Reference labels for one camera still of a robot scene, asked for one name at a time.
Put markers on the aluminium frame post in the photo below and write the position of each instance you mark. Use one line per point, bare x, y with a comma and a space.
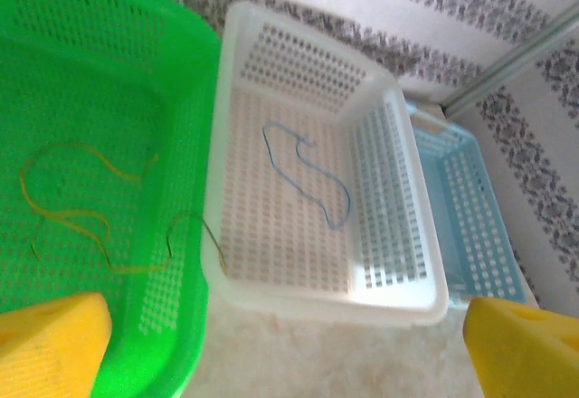
511, 56

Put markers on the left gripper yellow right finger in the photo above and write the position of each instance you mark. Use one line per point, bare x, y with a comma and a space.
529, 353

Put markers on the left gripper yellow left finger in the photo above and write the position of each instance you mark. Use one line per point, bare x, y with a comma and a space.
50, 348

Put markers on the white plastic basket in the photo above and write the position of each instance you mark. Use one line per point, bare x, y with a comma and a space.
289, 289

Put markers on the green plastic basket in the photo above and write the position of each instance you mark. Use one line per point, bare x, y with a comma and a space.
90, 77

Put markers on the light blue plastic basket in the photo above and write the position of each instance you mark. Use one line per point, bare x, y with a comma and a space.
470, 217

